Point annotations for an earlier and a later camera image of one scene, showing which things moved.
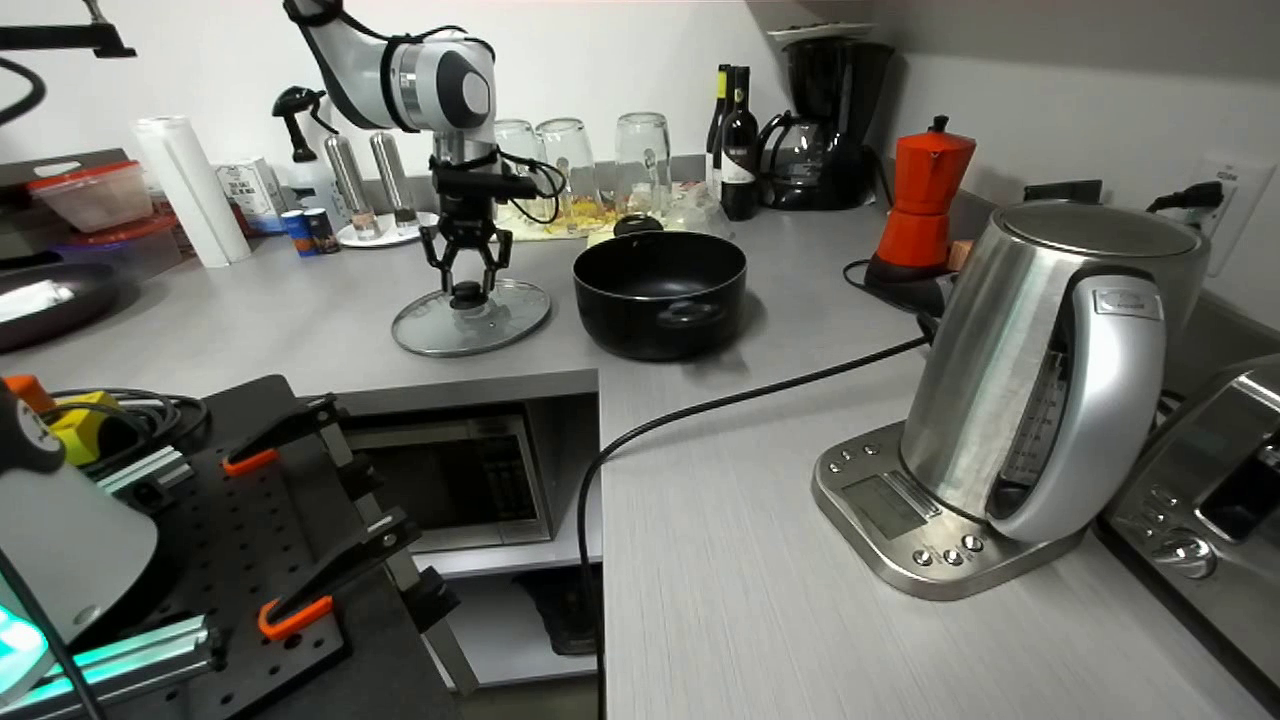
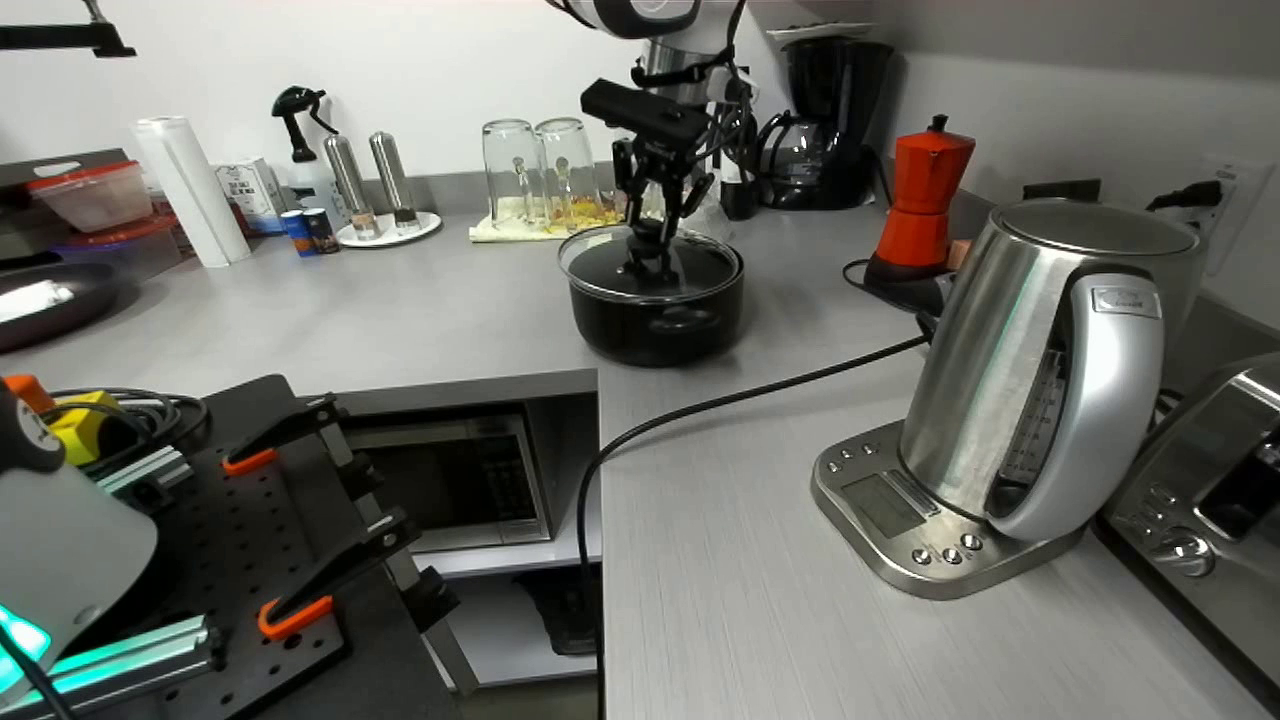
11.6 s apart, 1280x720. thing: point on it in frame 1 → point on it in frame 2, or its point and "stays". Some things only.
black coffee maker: (826, 149) stays
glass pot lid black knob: (469, 293) → (692, 263)
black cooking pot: (656, 297) stays
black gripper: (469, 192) → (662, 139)
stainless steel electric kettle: (1032, 404) stays
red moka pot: (930, 168) stays
